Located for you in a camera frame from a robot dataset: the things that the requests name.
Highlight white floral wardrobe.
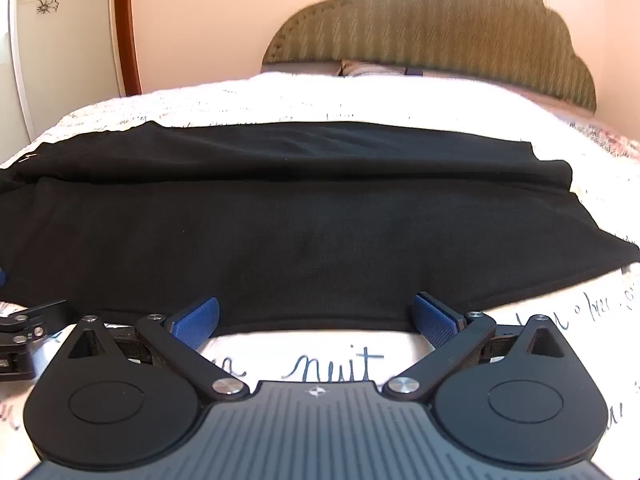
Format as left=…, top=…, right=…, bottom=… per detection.
left=0, top=0, right=126, bottom=167

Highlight black pants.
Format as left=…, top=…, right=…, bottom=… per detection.
left=0, top=121, right=640, bottom=337

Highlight white script printed blanket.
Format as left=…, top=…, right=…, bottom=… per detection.
left=0, top=71, right=640, bottom=480

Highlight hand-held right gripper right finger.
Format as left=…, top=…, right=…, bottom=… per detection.
left=382, top=291, right=576, bottom=404

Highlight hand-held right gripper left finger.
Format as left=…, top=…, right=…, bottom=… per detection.
left=67, top=296, right=251, bottom=402

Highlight olive upholstered headboard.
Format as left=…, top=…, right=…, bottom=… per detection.
left=261, top=0, right=598, bottom=113

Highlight brown wooden door frame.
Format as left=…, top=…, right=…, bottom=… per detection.
left=112, top=0, right=144, bottom=97

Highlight patterned pillow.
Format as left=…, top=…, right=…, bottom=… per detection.
left=340, top=59, right=426, bottom=79

